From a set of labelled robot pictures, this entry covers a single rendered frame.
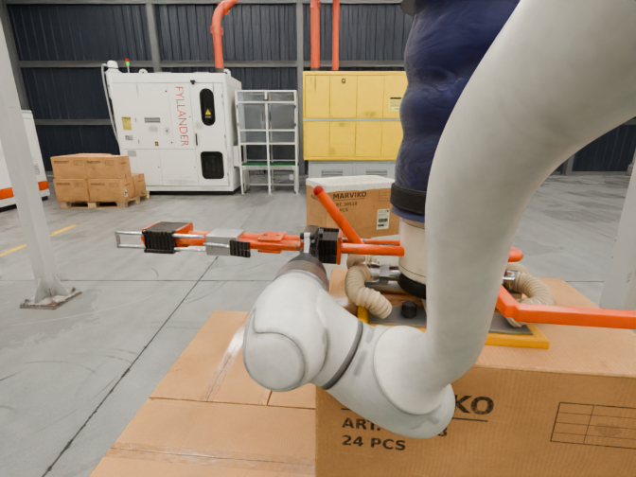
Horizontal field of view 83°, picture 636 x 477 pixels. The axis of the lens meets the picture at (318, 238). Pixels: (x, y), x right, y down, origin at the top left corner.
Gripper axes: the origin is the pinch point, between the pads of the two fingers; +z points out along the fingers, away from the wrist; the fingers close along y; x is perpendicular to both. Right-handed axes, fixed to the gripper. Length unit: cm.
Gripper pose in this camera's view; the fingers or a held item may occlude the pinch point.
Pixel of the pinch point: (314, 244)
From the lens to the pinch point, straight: 77.9
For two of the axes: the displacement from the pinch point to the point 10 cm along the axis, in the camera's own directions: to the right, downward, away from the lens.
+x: 10.0, 0.3, -0.9
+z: 0.9, -3.0, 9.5
